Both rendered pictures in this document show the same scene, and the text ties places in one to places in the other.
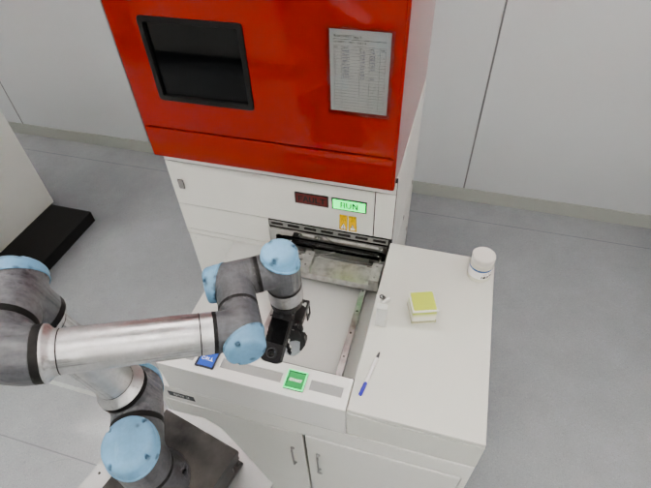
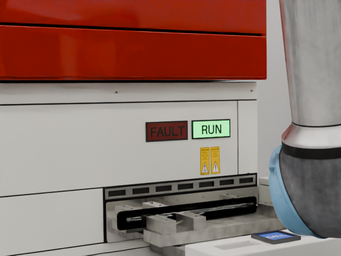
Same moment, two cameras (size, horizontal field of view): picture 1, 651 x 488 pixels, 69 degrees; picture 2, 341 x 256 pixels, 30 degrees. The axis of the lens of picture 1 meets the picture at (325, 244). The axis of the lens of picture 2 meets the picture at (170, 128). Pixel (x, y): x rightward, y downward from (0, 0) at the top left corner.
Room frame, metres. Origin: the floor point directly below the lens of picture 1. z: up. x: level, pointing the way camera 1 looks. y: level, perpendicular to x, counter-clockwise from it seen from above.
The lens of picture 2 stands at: (0.16, 1.19, 1.19)
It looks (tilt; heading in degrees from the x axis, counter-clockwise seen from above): 3 degrees down; 312
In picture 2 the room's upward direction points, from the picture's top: 1 degrees counter-clockwise
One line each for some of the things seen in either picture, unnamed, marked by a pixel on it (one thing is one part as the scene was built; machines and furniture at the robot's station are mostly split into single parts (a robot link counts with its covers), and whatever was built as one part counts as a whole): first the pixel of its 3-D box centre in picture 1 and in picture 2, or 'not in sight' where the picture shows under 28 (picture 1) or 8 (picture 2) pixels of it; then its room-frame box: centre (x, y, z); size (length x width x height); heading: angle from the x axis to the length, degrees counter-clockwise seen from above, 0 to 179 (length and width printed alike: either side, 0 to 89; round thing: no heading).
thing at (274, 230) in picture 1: (326, 245); (186, 212); (1.19, -0.01, 0.89); 0.44 x 0.02 x 0.10; 72
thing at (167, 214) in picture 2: (330, 247); (193, 211); (1.18, -0.02, 0.90); 0.38 x 0.01 x 0.01; 72
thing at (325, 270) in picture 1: (328, 271); (218, 228); (1.10, -0.01, 0.87); 0.36 x 0.08 x 0.03; 72
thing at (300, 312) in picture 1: (289, 311); not in sight; (0.65, 0.09, 1.25); 0.09 x 0.08 x 0.12; 162
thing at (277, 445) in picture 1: (331, 393); not in sight; (0.87, 0.00, 0.41); 0.97 x 0.64 x 0.82; 72
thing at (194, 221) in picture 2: (307, 261); (190, 220); (1.12, 0.07, 0.89); 0.08 x 0.03 x 0.03; 162
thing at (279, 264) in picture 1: (280, 268); not in sight; (0.64, 0.09, 1.41); 0.09 x 0.08 x 0.11; 104
